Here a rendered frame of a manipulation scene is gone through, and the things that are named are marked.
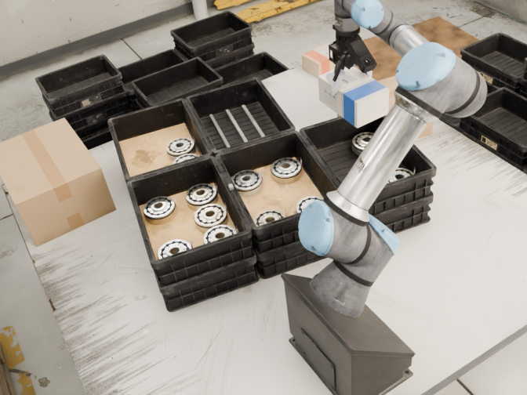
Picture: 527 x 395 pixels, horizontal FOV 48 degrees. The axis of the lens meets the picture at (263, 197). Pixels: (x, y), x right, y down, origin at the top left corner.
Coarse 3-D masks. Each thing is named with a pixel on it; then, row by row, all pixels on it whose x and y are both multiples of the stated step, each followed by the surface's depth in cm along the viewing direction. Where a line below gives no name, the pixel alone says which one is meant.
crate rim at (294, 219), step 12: (288, 132) 203; (252, 144) 200; (216, 156) 197; (312, 156) 192; (324, 168) 187; (228, 180) 187; (240, 204) 178; (288, 216) 172; (252, 228) 170; (264, 228) 170; (276, 228) 172
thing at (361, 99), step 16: (320, 80) 188; (352, 80) 184; (368, 80) 183; (320, 96) 192; (336, 96) 183; (352, 96) 177; (368, 96) 176; (384, 96) 179; (336, 112) 187; (352, 112) 179; (368, 112) 179; (384, 112) 183
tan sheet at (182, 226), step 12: (144, 204) 198; (180, 204) 196; (216, 204) 195; (144, 216) 194; (180, 216) 192; (192, 216) 191; (228, 216) 190; (156, 228) 189; (168, 228) 188; (180, 228) 188; (192, 228) 187; (156, 240) 185; (168, 240) 184; (192, 240) 183; (156, 252) 181
